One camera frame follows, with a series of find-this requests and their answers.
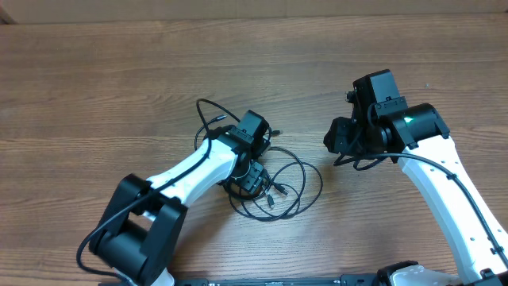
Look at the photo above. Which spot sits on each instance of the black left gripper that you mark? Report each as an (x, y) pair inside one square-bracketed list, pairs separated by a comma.
[(252, 180)]

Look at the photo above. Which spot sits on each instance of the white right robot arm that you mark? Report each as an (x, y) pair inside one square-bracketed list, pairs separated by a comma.
[(383, 127)]

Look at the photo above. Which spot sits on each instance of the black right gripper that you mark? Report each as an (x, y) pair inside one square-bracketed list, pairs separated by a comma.
[(338, 136)]

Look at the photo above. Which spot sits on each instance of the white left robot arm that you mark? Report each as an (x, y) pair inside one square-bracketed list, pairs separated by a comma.
[(140, 226)]

